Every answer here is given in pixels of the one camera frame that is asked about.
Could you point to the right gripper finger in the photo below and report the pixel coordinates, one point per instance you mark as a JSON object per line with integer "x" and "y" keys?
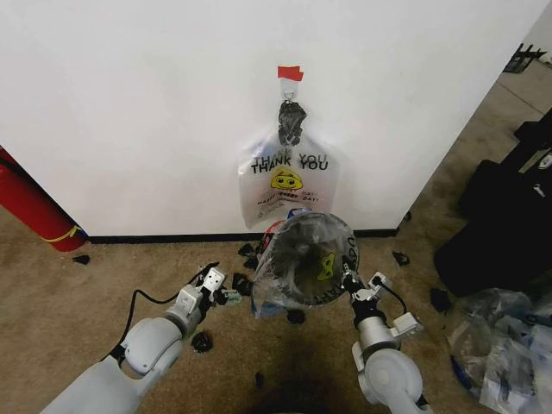
{"x": 373, "y": 281}
{"x": 348, "y": 281}

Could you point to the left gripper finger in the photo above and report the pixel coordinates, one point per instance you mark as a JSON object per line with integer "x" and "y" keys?
{"x": 230, "y": 297}
{"x": 206, "y": 268}

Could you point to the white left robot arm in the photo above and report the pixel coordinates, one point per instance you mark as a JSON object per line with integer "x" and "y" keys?
{"x": 108, "y": 375}

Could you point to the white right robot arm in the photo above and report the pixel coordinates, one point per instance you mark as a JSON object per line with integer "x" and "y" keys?
{"x": 384, "y": 375}

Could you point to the clear printed bin liner bag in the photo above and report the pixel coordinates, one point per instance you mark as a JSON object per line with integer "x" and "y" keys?
{"x": 276, "y": 276}

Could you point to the clear thank you garbage bag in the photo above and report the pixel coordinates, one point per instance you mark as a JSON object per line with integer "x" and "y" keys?
{"x": 284, "y": 181}

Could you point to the black plastic scrap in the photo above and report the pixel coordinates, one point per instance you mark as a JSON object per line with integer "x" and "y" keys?
{"x": 202, "y": 340}
{"x": 248, "y": 251}
{"x": 401, "y": 257}
{"x": 240, "y": 284}
{"x": 81, "y": 259}
{"x": 296, "y": 317}
{"x": 440, "y": 298}

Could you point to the large black equipment case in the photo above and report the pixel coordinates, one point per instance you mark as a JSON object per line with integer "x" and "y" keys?
{"x": 491, "y": 241}

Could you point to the pile of clear plastic bags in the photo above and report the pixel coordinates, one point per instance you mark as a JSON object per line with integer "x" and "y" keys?
{"x": 504, "y": 345}

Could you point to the red fire extinguisher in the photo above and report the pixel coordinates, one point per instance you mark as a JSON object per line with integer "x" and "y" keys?
{"x": 32, "y": 202}

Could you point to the small black equipment case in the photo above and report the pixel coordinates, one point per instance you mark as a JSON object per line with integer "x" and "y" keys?
{"x": 535, "y": 142}

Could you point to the black metal rack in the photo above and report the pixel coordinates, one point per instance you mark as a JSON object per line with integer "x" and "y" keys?
{"x": 523, "y": 58}

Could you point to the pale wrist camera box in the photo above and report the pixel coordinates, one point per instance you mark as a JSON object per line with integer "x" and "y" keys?
{"x": 214, "y": 279}
{"x": 382, "y": 281}

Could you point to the clear wall hook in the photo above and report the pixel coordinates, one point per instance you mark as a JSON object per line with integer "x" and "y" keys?
{"x": 288, "y": 92}

